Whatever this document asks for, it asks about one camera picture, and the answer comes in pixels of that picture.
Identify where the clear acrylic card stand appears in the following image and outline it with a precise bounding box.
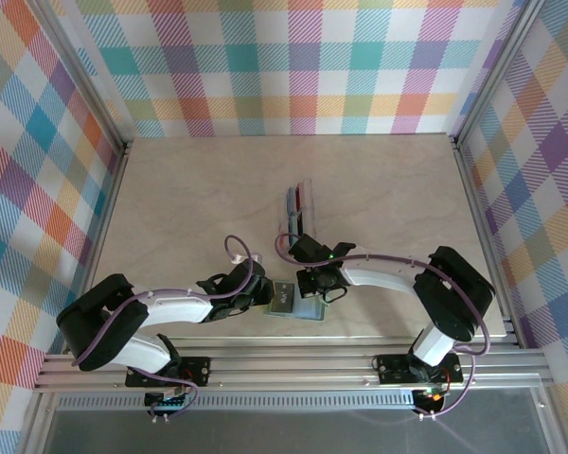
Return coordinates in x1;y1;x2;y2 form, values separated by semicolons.
276;177;320;240

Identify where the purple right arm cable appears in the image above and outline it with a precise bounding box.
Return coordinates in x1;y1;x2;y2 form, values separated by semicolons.
275;231;493;420

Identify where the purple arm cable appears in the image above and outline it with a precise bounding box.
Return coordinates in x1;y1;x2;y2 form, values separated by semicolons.
275;231;493;420
70;235;266;423

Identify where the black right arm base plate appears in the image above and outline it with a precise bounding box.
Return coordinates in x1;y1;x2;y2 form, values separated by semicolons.
376;352;464;385

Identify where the aluminium front rail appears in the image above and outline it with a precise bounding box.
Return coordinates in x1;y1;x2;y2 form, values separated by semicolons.
32;348;555;394

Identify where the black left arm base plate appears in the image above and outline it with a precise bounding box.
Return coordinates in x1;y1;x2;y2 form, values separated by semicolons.
125;355;213;387

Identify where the aluminium corner post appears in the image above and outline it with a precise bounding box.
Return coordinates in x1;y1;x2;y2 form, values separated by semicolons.
448;0;550;148
27;0;134;160

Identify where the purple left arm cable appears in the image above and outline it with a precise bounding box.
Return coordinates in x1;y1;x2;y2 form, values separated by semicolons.
70;235;266;423

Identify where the green left controller board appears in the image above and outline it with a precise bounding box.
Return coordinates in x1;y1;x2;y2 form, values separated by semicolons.
144;390;190;411

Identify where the slotted grey cable duct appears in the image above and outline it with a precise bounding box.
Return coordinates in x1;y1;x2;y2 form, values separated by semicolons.
56;394;460;411

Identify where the black gold VIP card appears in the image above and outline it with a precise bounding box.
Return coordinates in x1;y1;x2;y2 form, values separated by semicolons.
272;281;295;316

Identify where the aluminium side rail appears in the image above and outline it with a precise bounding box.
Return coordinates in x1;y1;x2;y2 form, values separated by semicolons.
449;135;526;350
61;141;134;356

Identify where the green leather card holder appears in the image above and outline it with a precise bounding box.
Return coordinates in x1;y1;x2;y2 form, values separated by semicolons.
263;300;326;323

